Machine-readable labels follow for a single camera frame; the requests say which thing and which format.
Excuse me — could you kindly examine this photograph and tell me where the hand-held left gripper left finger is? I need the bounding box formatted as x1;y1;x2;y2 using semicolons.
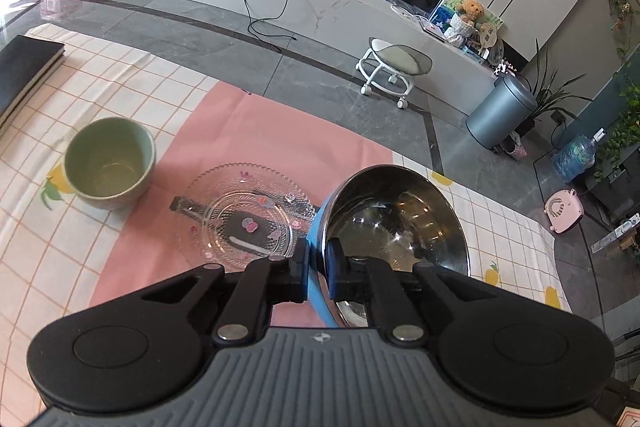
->
142;239;310;349

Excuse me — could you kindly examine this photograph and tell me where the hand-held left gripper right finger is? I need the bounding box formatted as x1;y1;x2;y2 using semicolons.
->
325;240;490;346

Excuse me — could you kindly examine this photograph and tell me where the blue steel bowl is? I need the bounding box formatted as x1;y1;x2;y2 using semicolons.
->
306;164;471;330

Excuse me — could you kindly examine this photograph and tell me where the clear glass plate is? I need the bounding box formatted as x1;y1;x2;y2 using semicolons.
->
172;162;321;273

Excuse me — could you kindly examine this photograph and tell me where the green ceramic bowl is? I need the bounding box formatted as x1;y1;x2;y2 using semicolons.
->
61;117;157;212

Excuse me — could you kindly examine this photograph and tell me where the pink placemat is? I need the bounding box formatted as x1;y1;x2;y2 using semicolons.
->
90;79;401;328

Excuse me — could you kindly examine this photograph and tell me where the pink gift bag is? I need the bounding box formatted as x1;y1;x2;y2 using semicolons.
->
502;132;528;160

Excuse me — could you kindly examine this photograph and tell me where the white rolling stool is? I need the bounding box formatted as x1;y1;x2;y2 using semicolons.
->
356;38;434;110

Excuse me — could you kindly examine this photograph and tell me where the grey metal trash can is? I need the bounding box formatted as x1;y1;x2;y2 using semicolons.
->
466;74;537;152

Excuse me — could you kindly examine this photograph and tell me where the pink desk fan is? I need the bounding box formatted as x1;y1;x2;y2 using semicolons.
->
545;188;586;234

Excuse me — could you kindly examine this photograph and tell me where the blue water bottle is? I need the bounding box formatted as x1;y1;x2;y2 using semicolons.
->
551;129;608;184

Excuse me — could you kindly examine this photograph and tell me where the white woven basket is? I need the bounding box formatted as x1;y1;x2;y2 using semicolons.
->
445;14;477;48

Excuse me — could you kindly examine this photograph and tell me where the potted green plant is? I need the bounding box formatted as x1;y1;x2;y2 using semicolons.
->
525;39;593;122

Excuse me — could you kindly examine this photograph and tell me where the checked lemon print tablecloth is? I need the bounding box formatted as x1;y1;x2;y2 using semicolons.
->
0;24;573;423

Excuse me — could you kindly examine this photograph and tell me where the colourful picture book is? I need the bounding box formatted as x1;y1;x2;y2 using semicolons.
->
429;0;505;42

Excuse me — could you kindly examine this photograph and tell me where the brown teddy bear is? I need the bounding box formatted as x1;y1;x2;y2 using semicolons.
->
452;0;486;28

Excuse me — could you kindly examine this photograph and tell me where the climbing green plant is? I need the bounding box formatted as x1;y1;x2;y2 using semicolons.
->
595;0;640;182

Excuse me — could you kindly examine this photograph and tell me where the black notebook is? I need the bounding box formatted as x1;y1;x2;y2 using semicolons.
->
0;34;67;128

